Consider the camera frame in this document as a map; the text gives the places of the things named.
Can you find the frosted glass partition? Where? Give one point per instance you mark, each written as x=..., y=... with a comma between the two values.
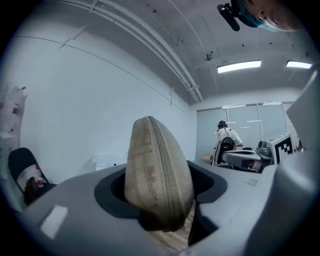
x=207, y=135

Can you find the black bag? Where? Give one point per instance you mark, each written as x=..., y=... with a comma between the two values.
x=32, y=191

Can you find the long ceiling light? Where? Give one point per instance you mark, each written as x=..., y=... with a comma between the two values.
x=298, y=64
x=238, y=66

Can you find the black head-mounted camera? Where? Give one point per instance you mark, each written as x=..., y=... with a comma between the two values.
x=230, y=17

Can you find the tan oval pouch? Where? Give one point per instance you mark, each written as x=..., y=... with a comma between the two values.
x=155, y=170

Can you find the person's face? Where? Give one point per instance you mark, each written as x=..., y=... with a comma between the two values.
x=272, y=12

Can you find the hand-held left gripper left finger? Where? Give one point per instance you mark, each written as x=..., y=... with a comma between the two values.
x=82, y=225

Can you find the black folding chair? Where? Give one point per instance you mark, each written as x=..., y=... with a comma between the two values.
x=17, y=157

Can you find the white ceiling conduit pipes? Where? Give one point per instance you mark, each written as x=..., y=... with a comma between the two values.
x=155, y=42

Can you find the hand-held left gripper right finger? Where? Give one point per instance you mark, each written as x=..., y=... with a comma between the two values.
x=237, y=212

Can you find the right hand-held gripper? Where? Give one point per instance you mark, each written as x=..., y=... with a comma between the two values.
x=272, y=147

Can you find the black mesh office chair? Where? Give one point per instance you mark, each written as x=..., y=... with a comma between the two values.
x=227, y=145

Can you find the white red printed plastic bag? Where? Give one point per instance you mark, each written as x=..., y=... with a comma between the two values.
x=12, y=107

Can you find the white bag with bottles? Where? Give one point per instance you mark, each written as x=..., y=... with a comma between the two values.
x=25, y=177

